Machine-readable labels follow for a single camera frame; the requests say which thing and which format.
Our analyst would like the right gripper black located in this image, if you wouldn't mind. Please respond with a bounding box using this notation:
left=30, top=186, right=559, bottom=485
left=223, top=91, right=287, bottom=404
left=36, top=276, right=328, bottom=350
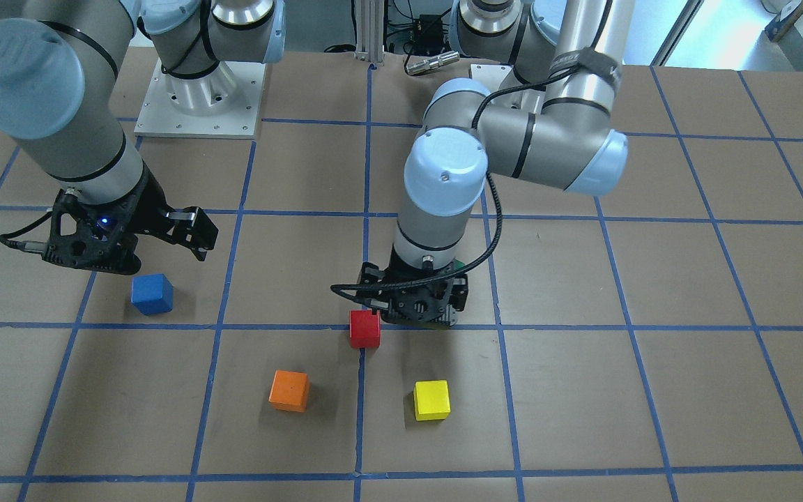
left=43, top=166, right=219, bottom=275

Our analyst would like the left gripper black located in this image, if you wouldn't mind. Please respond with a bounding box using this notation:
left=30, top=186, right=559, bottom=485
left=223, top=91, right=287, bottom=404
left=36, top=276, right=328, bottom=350
left=350, top=258, right=469, bottom=328

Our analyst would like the red wooden block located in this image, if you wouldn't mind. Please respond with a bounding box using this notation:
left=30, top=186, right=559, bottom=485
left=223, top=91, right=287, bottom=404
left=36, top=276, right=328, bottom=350
left=348, top=310, right=381, bottom=349

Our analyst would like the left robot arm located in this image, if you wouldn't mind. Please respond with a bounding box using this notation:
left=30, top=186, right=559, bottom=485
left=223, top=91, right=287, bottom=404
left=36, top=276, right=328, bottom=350
left=331, top=1, right=634, bottom=328

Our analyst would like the blue wooden block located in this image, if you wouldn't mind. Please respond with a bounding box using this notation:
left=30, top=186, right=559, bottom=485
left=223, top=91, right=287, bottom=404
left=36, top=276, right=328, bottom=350
left=130, top=273, right=174, bottom=317

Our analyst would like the yellow wooden block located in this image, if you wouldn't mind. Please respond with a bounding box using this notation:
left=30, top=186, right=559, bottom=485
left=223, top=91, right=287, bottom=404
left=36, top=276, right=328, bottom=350
left=413, top=379, right=450, bottom=422

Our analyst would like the orange wooden block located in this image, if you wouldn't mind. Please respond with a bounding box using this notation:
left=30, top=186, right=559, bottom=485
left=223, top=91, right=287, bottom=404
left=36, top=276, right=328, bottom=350
left=268, top=370, right=310, bottom=413

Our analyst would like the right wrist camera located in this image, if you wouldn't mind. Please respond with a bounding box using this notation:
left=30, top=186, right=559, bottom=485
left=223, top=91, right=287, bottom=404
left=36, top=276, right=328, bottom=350
left=43, top=197, right=141, bottom=275

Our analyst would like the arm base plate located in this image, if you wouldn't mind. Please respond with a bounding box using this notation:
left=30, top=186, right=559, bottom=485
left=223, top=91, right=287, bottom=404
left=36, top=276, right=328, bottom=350
left=134, top=61, right=270, bottom=140

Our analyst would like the aluminium frame post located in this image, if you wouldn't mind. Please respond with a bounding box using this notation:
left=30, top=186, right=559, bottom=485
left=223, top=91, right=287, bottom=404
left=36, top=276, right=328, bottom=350
left=353, top=1, right=386, bottom=67

